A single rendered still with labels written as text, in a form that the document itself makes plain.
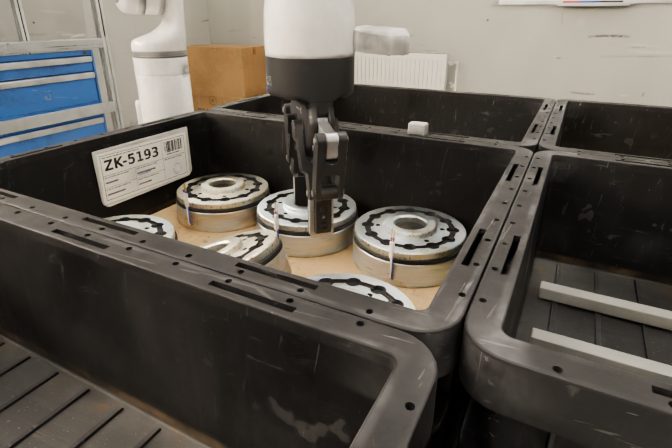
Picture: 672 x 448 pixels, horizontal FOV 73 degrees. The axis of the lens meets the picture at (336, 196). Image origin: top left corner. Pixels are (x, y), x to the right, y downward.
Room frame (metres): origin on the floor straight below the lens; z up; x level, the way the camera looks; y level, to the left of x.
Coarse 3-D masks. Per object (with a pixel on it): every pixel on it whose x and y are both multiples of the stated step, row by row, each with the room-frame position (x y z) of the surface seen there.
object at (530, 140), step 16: (256, 96) 0.68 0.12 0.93; (272, 96) 0.70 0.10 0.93; (464, 96) 0.71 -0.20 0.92; (480, 96) 0.70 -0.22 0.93; (496, 96) 0.69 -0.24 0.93; (512, 96) 0.68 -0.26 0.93; (528, 96) 0.68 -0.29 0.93; (240, 112) 0.56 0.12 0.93; (256, 112) 0.56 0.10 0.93; (544, 112) 0.56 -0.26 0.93; (368, 128) 0.48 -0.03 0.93; (384, 128) 0.48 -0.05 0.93; (544, 128) 0.48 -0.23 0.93; (512, 144) 0.41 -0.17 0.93; (528, 144) 0.41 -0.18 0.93
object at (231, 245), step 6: (222, 240) 0.31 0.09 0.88; (228, 240) 0.31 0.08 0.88; (234, 240) 0.30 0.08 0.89; (240, 240) 0.30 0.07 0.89; (204, 246) 0.31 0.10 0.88; (210, 246) 0.31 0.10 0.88; (216, 246) 0.31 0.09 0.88; (222, 246) 0.31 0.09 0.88; (228, 246) 0.29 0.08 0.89; (234, 246) 0.29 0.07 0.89; (240, 246) 0.29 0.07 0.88; (222, 252) 0.28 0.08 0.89; (228, 252) 0.28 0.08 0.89; (234, 252) 0.29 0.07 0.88
